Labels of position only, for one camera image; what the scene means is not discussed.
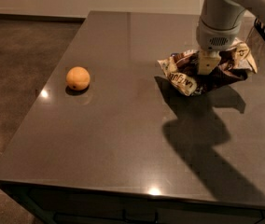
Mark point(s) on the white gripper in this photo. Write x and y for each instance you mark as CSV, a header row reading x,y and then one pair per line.
x,y
216,37

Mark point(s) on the brown Late July chip bag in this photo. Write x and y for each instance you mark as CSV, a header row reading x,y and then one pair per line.
x,y
195,72

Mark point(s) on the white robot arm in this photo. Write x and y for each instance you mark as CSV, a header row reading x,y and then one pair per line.
x,y
233,8

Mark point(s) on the orange fruit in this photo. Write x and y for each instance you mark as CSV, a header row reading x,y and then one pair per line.
x,y
78,78

